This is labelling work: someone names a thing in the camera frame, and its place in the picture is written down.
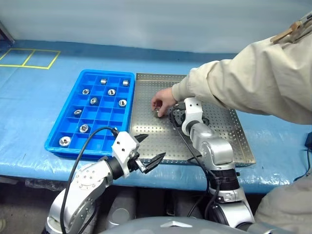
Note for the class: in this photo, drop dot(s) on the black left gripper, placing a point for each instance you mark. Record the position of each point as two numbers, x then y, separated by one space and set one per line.
135 162

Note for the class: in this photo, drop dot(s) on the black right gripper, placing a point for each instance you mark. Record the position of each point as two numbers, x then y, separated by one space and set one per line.
181 120

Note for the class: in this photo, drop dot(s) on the silver metal roller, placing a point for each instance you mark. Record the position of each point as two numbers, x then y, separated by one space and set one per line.
104 81
64 141
84 128
93 101
86 91
157 112
125 83
122 103
111 92
77 112

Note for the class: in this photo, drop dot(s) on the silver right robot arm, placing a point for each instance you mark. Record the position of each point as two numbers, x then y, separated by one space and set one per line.
214 148

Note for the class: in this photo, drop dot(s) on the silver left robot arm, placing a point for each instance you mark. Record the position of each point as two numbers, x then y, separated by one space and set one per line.
87 180

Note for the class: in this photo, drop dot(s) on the perforated steel tray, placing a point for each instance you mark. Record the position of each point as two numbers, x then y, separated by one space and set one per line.
158 139

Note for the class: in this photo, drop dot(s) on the blue compartment plastic tray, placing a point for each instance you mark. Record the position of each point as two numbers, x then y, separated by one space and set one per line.
102 123

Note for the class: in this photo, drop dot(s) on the bare person hand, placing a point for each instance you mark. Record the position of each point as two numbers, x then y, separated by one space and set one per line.
164 98

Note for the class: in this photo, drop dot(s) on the person arm in beige sleeve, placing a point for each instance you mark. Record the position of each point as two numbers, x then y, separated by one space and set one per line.
243 78

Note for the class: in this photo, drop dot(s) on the grey rounded shape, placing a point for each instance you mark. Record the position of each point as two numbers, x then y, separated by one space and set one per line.
120 214

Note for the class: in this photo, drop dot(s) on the silver robot torso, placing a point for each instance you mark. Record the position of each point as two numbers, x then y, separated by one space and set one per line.
170 228

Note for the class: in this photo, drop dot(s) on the dark blue box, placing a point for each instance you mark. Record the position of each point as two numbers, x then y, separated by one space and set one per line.
308 141

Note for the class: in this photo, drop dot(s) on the tan jacket collar tab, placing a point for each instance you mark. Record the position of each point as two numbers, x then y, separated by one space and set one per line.
290 30

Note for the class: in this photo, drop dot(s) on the blue plastic table cover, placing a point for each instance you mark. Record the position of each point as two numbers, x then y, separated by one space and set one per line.
29 109

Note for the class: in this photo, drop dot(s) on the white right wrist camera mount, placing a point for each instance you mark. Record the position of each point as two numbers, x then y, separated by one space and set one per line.
193 112

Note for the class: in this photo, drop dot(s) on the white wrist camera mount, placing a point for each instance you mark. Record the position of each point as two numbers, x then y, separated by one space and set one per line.
124 148
193 112

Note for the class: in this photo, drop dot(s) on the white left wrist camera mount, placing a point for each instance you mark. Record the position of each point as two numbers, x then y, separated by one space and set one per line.
124 148

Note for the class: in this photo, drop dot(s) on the grey metal frame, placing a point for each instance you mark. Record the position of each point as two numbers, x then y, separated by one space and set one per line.
6 34

